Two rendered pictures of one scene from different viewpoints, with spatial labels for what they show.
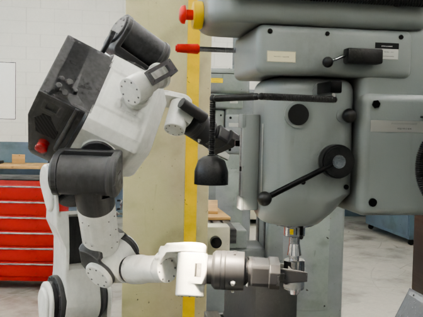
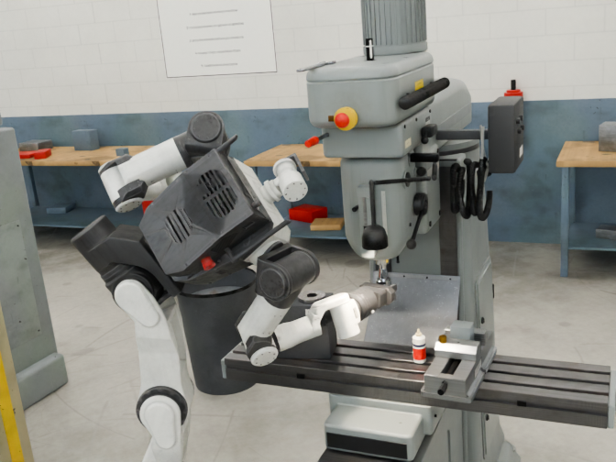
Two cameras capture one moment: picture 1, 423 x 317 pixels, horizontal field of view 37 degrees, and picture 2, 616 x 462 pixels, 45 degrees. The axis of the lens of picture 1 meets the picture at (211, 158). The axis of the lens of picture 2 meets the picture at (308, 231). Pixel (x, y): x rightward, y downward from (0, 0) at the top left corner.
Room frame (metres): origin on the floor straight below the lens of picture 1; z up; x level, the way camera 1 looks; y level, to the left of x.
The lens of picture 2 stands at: (0.38, 1.74, 2.04)
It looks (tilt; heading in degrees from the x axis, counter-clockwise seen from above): 16 degrees down; 304
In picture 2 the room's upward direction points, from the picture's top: 5 degrees counter-clockwise
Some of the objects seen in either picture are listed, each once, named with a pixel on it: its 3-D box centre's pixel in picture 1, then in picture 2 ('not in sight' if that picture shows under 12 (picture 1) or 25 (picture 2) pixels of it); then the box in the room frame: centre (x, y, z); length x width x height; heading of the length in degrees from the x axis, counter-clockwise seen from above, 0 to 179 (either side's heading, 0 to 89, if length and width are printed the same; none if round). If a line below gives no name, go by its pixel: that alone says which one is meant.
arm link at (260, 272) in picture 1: (252, 272); (368, 299); (1.42, -0.10, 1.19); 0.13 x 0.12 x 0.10; 177
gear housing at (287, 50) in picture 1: (317, 57); (379, 130); (1.42, -0.23, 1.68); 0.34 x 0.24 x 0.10; 100
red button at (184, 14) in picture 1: (186, 14); (342, 120); (1.37, 0.06, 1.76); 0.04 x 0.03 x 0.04; 10
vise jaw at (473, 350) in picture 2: not in sight; (457, 348); (1.17, -0.17, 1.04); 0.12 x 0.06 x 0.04; 7
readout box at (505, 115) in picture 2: not in sight; (508, 134); (1.13, -0.54, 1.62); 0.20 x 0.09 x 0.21; 100
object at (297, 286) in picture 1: (294, 275); not in sight; (1.41, -0.19, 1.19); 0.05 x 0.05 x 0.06
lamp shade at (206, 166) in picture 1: (211, 169); (374, 236); (1.33, 0.00, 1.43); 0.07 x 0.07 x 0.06
